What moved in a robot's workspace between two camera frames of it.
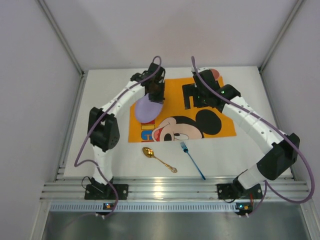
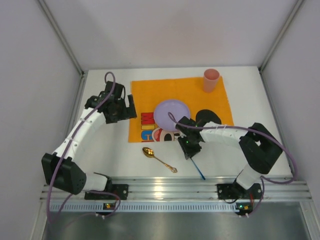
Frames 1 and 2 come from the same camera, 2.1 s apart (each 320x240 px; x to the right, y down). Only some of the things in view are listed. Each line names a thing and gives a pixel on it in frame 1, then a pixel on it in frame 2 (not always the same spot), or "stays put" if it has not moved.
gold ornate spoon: [149, 153] stays put
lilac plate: [147, 110] → [168, 113]
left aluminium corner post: [60, 34] stays put
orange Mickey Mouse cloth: [175, 122] stays put
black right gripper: [189, 93] → [189, 150]
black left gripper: [155, 93] → [126, 108]
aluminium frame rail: [173, 188] stays put
